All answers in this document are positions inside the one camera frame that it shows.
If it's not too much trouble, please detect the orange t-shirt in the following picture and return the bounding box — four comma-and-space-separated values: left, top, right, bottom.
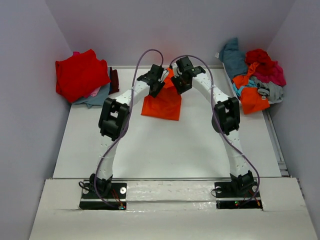
141, 68, 182, 121
232, 62, 270, 115

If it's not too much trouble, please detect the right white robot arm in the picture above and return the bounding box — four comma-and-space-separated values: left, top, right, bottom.
169, 56, 255, 198

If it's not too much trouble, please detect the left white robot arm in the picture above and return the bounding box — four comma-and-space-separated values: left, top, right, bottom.
89, 64, 167, 199

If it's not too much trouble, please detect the folded maroon t-shirt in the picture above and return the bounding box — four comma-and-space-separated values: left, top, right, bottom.
109, 67, 120, 94

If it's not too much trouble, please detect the teal blue crumpled t-shirt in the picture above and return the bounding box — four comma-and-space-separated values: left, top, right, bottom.
218, 37, 248, 80

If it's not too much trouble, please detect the folded light blue t-shirt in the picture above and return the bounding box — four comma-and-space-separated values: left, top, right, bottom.
72, 83, 110, 109

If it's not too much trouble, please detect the folded pink t-shirt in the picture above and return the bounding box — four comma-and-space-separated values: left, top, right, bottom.
89, 87, 101, 97

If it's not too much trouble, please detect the cyan crumpled t-shirt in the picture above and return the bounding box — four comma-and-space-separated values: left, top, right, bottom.
232, 79, 258, 98

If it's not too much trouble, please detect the folded red t-shirt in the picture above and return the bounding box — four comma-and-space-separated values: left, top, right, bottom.
55, 49, 111, 104

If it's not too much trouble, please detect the red crumpled t-shirt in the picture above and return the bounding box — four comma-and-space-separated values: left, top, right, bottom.
245, 48, 275, 75

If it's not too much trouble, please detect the grey crumpled t-shirt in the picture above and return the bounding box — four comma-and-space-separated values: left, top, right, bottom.
250, 76, 284, 104

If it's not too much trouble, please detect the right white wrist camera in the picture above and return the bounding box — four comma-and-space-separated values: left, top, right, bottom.
169, 63, 182, 77

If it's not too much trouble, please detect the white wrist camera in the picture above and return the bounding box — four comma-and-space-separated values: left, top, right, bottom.
159, 69, 170, 83
169, 63, 182, 77

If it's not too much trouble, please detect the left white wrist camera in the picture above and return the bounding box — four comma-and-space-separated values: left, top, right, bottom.
159, 69, 170, 83

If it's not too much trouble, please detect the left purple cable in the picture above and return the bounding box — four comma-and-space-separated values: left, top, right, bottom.
93, 48, 165, 210

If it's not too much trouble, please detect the purple cable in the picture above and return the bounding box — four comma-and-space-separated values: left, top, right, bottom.
169, 55, 261, 208
93, 48, 165, 210

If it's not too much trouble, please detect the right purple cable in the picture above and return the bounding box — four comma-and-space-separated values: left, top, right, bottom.
169, 55, 261, 208

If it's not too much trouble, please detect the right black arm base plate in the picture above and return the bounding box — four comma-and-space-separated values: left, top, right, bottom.
210, 181, 263, 210

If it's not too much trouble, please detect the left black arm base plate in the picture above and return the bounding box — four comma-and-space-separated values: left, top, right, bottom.
78, 181, 127, 211

